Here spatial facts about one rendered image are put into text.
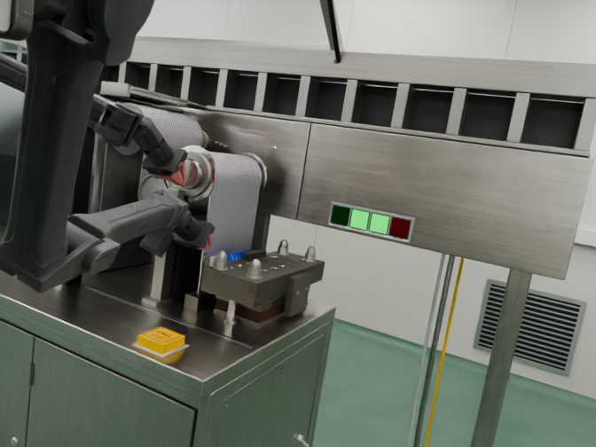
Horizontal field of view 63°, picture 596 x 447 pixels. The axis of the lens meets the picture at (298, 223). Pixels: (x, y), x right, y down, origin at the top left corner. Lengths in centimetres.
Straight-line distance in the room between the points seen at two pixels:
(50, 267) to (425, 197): 97
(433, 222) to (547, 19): 264
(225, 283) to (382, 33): 308
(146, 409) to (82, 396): 20
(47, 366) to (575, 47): 343
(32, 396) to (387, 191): 105
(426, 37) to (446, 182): 264
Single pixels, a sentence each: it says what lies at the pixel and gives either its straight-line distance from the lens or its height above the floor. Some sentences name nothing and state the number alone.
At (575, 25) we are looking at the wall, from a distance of 382.
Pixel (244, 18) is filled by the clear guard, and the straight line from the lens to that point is 163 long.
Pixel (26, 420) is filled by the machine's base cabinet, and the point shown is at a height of 59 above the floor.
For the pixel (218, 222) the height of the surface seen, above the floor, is 113.
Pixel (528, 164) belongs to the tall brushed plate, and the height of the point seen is 140.
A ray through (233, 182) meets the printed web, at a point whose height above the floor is 124.
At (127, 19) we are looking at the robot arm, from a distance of 50.
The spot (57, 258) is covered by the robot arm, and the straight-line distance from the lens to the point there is 68.
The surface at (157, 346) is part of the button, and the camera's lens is 106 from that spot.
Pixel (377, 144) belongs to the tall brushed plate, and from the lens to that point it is 140.
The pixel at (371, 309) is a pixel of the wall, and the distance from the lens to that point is 396.
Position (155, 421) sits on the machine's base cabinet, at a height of 75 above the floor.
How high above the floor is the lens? 135
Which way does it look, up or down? 8 degrees down
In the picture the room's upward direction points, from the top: 9 degrees clockwise
